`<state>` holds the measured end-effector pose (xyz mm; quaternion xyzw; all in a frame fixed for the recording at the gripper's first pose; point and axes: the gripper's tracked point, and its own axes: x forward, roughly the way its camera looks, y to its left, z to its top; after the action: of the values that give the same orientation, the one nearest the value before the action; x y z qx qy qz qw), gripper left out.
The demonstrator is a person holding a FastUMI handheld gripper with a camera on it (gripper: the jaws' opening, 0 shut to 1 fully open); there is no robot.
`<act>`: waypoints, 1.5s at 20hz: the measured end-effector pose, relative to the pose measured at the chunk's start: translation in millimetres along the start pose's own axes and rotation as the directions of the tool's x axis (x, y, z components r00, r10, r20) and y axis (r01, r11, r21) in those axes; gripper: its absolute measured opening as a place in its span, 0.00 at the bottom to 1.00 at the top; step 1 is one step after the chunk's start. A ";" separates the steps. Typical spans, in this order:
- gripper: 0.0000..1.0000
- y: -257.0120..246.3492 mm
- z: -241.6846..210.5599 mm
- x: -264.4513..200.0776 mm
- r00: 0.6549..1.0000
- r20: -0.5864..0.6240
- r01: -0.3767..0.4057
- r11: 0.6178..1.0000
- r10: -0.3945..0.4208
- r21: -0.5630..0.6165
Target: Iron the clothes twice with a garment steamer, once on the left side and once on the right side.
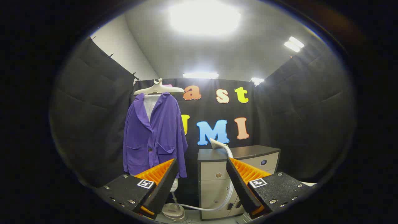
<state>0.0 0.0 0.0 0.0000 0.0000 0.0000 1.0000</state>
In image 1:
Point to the grey cabinet with dark top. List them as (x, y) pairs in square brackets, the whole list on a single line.
[(214, 186)]

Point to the white table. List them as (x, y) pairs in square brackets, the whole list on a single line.
[(308, 184)]

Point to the white steamer board pad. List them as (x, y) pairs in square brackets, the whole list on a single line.
[(150, 105)]

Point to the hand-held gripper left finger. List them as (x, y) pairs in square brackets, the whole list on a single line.
[(163, 183)]

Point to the white garment steamer base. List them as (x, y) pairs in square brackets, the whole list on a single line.
[(172, 213)]

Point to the large ceiling light panel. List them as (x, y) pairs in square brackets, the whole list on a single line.
[(205, 17)]

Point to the cream garment steamer head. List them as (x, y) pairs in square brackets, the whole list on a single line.
[(216, 143)]

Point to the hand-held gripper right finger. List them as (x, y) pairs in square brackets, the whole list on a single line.
[(241, 183)]

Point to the grey steamer pole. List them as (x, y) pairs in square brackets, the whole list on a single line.
[(174, 197)]

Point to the cream plastic hanger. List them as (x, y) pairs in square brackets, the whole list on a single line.
[(158, 89)]

